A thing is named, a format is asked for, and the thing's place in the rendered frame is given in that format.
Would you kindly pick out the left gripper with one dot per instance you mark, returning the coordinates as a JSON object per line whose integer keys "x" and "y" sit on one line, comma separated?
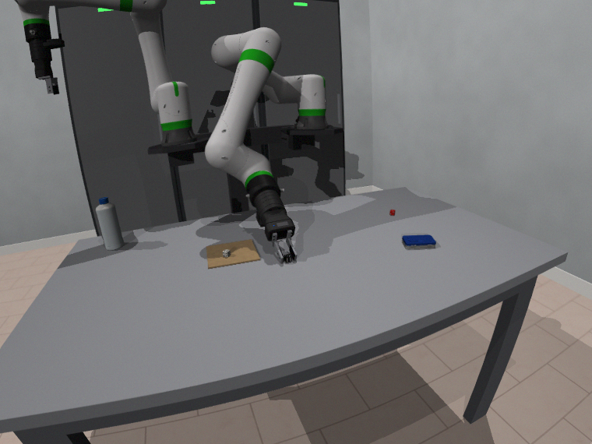
{"x": 271, "y": 211}

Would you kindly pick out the grey bottle with blue cap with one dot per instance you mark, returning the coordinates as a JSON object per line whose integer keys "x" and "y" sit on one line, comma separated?
{"x": 109, "y": 224}

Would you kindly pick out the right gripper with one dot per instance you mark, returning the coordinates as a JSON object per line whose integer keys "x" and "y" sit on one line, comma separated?
{"x": 38, "y": 35}

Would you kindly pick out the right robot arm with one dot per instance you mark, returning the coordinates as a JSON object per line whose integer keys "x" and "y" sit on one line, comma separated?
{"x": 172, "y": 98}

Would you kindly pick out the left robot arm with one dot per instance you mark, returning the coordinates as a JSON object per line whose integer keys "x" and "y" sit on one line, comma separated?
{"x": 259, "y": 50}

